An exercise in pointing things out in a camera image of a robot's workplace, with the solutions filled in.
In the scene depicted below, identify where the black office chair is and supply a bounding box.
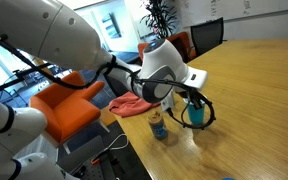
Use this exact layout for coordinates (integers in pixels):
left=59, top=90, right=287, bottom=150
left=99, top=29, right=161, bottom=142
left=190, top=17, right=226, bottom=58

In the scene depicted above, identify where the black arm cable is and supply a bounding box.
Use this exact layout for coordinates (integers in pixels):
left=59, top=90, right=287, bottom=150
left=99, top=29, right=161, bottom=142
left=0, top=26, right=217, bottom=130

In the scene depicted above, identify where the green potted plant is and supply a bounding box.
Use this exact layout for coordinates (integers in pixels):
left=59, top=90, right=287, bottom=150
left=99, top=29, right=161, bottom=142
left=140, top=0, right=178, bottom=39

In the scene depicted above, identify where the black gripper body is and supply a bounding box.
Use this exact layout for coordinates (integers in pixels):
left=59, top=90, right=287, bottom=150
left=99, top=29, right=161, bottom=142
left=183, top=89, right=203, bottom=104

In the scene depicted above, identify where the blue framed wall picture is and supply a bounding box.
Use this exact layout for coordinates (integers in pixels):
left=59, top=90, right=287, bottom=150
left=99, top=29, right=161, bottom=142
left=100, top=12, right=122, bottom=39

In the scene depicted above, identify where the white wall whiteboard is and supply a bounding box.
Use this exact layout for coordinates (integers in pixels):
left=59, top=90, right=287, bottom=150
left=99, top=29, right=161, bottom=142
left=180, top=0, right=288, bottom=22

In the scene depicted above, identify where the peanut butter jar blue label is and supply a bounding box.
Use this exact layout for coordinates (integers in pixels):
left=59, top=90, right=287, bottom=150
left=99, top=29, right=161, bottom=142
left=147, top=110, right=169, bottom=141

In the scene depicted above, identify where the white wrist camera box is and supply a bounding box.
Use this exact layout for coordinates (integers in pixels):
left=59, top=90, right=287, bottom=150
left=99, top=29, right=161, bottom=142
left=160, top=90, right=176, bottom=112

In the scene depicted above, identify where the blue plastic cup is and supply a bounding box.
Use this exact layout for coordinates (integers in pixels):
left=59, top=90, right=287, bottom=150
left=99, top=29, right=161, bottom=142
left=183, top=98, right=207, bottom=126

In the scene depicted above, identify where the black metal desk frame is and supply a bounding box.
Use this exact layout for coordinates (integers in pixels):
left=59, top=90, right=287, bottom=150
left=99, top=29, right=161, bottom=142
left=0, top=63, right=75, bottom=94

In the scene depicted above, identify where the white power cable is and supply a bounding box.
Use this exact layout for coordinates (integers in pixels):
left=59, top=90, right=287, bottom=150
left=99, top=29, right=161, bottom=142
left=107, top=133, right=130, bottom=151

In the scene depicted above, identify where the orange handled clamp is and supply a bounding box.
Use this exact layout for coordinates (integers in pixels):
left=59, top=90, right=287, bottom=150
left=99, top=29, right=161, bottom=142
left=90, top=157, right=102, bottom=167

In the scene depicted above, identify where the orange lounge armchair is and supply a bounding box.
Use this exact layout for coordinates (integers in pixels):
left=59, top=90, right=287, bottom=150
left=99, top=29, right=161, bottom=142
left=29, top=70, right=106, bottom=144
left=137, top=31, right=197, bottom=64

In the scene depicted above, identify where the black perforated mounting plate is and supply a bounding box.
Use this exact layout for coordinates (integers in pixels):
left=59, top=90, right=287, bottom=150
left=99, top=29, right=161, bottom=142
left=73, top=159, right=118, bottom=180

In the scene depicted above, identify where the orange cloth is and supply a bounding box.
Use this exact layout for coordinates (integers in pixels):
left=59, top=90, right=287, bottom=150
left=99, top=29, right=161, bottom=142
left=108, top=91, right=162, bottom=118

